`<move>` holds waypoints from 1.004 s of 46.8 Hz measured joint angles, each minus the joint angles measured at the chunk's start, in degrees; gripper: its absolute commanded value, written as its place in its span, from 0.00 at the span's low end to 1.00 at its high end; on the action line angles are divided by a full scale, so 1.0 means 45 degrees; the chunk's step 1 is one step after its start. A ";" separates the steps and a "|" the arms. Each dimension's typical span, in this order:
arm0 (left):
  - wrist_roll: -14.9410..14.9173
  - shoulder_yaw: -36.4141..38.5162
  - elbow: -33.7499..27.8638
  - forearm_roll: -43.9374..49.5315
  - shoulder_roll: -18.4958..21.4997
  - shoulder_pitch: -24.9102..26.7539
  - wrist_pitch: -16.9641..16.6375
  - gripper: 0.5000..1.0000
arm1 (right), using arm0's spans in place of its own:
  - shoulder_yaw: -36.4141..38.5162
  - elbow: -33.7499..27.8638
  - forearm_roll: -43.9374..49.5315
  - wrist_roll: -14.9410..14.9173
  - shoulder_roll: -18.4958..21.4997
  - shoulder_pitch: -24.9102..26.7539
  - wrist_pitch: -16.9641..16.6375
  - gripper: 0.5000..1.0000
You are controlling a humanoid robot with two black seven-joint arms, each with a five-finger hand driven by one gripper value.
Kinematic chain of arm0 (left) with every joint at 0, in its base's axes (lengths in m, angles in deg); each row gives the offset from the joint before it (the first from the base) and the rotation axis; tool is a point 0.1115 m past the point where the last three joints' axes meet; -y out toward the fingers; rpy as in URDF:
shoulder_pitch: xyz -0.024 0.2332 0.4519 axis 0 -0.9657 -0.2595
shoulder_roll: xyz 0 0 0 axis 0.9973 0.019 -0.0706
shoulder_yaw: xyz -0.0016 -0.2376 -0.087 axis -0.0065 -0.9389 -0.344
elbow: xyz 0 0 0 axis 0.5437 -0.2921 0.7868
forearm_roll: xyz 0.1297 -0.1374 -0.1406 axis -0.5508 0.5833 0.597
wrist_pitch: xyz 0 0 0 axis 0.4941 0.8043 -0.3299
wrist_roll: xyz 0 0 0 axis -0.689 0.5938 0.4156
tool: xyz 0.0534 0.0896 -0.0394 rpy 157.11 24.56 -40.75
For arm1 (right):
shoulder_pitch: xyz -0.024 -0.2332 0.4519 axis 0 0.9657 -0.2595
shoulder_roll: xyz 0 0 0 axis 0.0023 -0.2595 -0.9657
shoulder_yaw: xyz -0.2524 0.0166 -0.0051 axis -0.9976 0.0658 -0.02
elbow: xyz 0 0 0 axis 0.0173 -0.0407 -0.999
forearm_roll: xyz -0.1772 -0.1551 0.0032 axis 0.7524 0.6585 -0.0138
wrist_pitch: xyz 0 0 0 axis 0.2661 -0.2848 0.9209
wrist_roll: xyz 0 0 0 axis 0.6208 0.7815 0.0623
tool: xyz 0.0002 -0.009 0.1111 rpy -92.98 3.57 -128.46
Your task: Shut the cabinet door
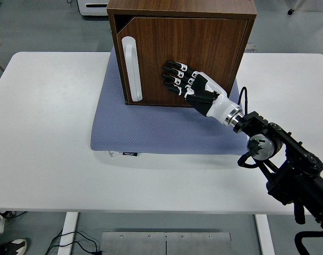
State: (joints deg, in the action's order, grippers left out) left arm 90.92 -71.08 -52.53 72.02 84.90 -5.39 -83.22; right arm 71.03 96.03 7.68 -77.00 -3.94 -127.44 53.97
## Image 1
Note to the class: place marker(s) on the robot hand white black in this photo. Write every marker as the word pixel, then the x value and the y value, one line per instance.
pixel 214 106

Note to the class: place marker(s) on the brown wooden cabinet door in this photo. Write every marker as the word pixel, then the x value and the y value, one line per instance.
pixel 190 40

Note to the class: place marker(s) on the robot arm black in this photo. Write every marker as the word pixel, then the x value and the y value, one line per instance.
pixel 297 183

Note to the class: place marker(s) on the metal cabinet hinge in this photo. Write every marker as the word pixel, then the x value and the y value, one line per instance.
pixel 251 47

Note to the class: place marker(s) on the brown wooden cabinet body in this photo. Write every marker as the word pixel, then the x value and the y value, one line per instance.
pixel 177 6

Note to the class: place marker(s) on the blue-grey textured mat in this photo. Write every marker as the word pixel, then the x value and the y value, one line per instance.
pixel 151 127

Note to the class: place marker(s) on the black mat label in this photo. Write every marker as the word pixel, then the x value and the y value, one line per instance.
pixel 131 154

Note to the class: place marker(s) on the white mat tag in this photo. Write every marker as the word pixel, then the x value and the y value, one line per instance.
pixel 114 154

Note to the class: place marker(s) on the black caster wheel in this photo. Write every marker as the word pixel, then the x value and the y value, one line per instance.
pixel 290 11

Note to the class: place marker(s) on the grey metal plate with screws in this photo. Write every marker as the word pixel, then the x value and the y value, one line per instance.
pixel 198 244
pixel 132 244

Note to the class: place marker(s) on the white table leg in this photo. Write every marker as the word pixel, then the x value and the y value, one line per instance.
pixel 68 228
pixel 265 236

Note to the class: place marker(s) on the white appliance with slot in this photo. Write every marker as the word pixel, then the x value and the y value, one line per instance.
pixel 93 11

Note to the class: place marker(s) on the person's foot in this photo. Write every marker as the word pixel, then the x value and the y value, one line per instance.
pixel 15 243

